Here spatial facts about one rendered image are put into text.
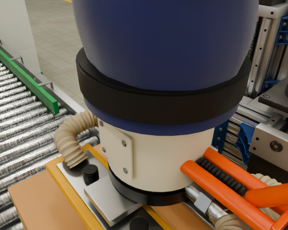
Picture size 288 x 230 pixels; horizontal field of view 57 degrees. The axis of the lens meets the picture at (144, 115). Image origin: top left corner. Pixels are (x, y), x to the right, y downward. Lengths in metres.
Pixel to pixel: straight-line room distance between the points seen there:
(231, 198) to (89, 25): 0.25
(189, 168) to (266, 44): 0.69
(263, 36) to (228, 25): 0.70
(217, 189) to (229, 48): 0.17
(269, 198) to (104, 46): 0.24
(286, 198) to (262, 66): 0.74
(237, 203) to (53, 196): 0.43
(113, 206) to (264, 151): 0.51
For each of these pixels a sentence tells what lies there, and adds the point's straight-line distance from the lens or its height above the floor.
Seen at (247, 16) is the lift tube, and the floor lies 1.37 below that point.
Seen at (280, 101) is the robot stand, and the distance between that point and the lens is 0.86.
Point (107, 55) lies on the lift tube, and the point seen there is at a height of 1.33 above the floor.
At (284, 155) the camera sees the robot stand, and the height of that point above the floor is 0.95.
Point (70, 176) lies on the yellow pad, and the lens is 0.52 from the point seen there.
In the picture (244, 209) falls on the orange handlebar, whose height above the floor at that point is 1.18.
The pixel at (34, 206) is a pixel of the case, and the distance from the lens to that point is 0.65.
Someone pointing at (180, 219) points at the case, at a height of 0.94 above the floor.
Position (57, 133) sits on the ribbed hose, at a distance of 0.54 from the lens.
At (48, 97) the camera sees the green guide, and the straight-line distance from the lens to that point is 1.66.
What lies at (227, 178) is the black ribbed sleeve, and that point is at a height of 1.17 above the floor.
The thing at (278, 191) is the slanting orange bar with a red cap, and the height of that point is 1.21.
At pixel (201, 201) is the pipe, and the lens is 0.40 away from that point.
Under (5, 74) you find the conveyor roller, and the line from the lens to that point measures 2.37.
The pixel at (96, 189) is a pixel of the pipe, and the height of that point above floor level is 1.09.
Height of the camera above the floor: 1.43
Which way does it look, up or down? 34 degrees down
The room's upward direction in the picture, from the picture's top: straight up
